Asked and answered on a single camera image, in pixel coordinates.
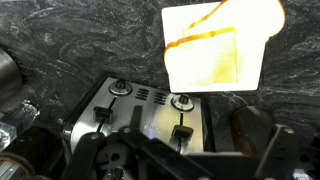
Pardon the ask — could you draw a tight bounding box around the golden toasted bread slice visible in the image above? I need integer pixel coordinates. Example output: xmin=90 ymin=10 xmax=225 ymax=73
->
xmin=163 ymin=26 xmax=240 ymax=86

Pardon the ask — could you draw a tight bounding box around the stainless steel black toaster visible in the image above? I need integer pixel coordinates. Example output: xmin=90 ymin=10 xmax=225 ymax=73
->
xmin=61 ymin=74 xmax=216 ymax=164

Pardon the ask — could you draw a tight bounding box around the white square plate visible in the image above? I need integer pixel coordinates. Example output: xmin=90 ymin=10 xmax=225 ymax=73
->
xmin=161 ymin=1 xmax=268 ymax=94

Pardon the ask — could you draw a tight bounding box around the brown translucent glass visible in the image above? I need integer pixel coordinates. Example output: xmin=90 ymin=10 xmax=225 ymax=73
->
xmin=231 ymin=105 xmax=279 ymax=158

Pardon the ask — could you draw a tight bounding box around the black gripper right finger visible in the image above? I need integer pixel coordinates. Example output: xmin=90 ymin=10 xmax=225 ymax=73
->
xmin=254 ymin=123 xmax=298 ymax=180

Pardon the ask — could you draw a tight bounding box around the white bread slice brown crust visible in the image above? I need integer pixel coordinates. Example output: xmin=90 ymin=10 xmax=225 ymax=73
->
xmin=183 ymin=0 xmax=287 ymax=64

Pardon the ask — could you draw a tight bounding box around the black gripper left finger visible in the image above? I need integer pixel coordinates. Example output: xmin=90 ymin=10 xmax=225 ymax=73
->
xmin=61 ymin=131 xmax=106 ymax=180

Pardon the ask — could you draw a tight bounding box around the steel cup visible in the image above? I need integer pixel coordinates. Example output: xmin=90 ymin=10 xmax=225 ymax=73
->
xmin=0 ymin=48 xmax=23 ymax=113

